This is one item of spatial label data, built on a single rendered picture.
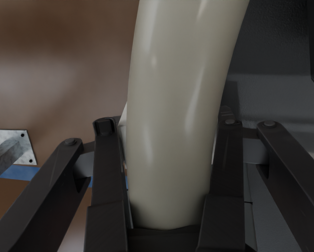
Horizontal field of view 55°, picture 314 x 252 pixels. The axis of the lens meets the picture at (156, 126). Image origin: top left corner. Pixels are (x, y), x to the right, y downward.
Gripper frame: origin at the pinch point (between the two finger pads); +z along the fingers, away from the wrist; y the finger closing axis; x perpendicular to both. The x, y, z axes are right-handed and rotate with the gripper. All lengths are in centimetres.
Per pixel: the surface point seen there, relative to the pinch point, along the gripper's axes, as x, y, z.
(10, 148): -53, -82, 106
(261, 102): -36, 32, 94
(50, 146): -56, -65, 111
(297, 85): -30, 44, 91
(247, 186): -54, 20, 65
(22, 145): -55, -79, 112
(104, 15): 1, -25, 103
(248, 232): -55, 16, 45
